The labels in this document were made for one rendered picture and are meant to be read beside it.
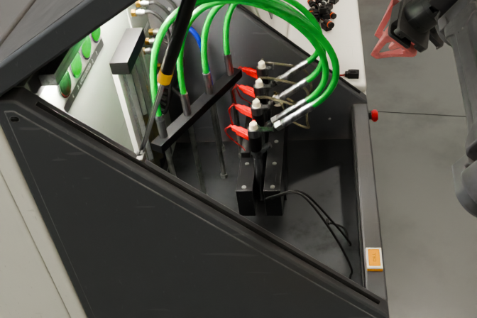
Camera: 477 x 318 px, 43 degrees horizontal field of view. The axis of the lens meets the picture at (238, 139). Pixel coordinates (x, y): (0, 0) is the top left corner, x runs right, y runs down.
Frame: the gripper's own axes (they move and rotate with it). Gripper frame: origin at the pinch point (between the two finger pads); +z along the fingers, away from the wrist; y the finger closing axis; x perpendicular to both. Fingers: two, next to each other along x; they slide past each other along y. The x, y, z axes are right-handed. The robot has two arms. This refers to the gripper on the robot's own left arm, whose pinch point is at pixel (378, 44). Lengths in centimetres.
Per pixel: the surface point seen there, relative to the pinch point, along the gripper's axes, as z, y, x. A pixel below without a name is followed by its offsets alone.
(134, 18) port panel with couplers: 45, -12, -35
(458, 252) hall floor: 89, -37, 120
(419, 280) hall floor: 95, -20, 107
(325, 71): 18.5, -5.7, 1.4
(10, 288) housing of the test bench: 57, 51, -32
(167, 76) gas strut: 1.1, 30.1, -32.6
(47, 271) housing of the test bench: 48, 47, -28
